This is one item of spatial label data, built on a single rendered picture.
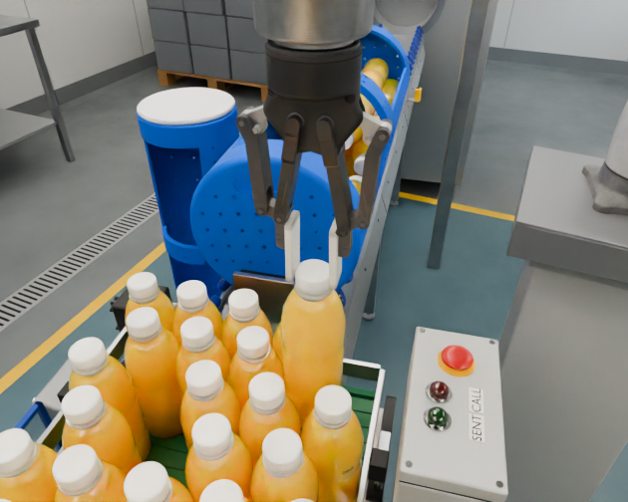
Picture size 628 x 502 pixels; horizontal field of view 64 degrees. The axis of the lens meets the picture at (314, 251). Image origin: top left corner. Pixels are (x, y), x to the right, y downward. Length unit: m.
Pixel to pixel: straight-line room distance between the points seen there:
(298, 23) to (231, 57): 4.27
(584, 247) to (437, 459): 0.54
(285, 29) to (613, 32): 5.61
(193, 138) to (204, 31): 3.33
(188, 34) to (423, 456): 4.56
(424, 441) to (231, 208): 0.45
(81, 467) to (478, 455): 0.38
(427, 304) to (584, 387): 1.21
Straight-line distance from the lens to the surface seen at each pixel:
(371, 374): 0.77
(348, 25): 0.38
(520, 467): 1.51
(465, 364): 0.61
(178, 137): 1.44
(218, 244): 0.85
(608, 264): 0.99
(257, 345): 0.61
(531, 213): 0.98
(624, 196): 1.07
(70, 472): 0.56
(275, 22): 0.38
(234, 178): 0.77
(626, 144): 1.05
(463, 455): 0.55
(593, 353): 1.18
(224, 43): 4.64
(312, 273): 0.51
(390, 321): 2.24
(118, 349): 0.85
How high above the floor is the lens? 1.55
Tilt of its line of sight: 36 degrees down
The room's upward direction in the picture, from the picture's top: straight up
